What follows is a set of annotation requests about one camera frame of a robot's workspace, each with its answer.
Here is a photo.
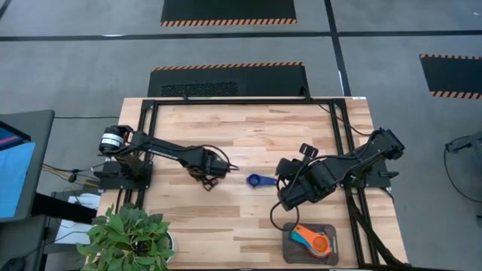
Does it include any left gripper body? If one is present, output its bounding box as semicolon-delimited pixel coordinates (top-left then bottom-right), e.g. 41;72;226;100
184;145;230;178

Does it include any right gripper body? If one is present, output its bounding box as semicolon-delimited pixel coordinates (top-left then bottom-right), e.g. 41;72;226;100
300;142;342;200

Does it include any small dark blue measuring cup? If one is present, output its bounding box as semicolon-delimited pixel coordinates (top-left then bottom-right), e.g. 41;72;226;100
246;173;279;190

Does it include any orange measuring cup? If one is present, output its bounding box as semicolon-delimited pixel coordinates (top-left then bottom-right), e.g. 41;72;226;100
294;224;333;258

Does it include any grey plastic basket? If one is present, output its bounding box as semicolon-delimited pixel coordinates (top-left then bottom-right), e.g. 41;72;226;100
281;221;340;266

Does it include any black hazard-striped floor mat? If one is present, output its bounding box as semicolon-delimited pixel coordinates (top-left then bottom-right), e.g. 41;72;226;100
146;61;311;98
160;0;297;28
418;53;482;100

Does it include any green potted plant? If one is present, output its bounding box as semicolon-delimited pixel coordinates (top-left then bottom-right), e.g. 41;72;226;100
76;202;176;271

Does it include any white paper sheet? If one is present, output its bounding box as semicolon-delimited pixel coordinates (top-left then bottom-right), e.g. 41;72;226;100
67;192;102;211
54;219;97;245

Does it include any black beam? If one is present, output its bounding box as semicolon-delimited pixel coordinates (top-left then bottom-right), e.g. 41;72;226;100
32;192;98;226

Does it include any grey chair base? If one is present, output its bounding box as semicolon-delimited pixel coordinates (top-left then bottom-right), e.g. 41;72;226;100
444;130;482;155

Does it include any grey cart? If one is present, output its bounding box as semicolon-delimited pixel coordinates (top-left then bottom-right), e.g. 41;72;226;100
0;109;56;224

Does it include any light blue panel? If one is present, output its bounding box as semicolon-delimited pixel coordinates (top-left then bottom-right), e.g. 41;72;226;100
0;142;37;219

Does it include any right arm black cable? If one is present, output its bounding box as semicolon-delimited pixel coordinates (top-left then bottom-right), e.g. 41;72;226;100
269;201;301;233

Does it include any long black cable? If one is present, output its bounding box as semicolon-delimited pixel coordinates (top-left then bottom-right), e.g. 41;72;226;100
300;86;374;137

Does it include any black metal table frame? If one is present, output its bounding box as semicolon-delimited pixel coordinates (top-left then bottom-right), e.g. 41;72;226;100
133;97;410;271

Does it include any yellow cable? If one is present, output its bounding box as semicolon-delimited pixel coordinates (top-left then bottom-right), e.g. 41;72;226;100
41;163;99;188

